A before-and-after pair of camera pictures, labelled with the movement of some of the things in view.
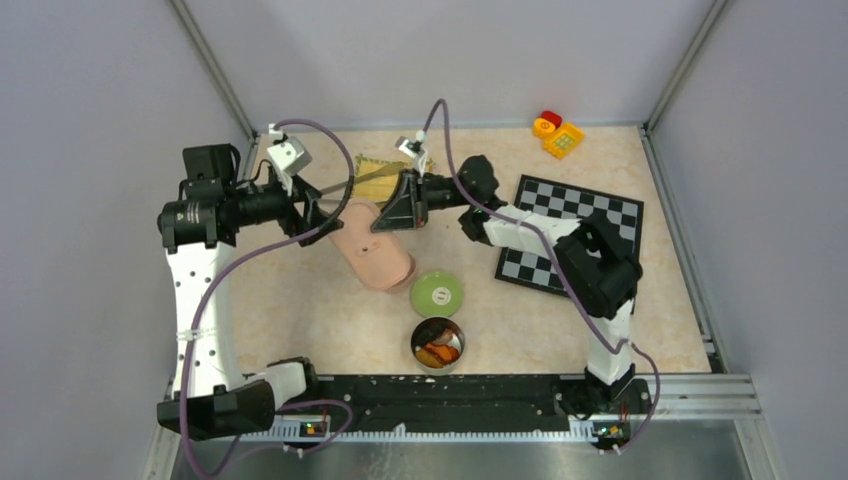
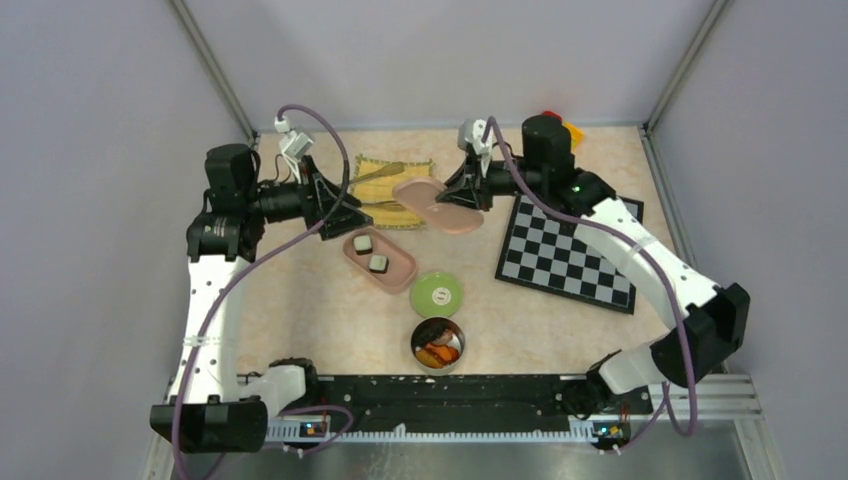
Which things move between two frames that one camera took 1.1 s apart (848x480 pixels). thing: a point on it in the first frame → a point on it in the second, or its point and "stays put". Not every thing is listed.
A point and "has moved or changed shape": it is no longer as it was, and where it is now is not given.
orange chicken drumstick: [443, 353] stays put
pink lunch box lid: [372, 256] has moved or changed shape
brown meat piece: [444, 337] stays put
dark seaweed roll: [432, 329] stays put
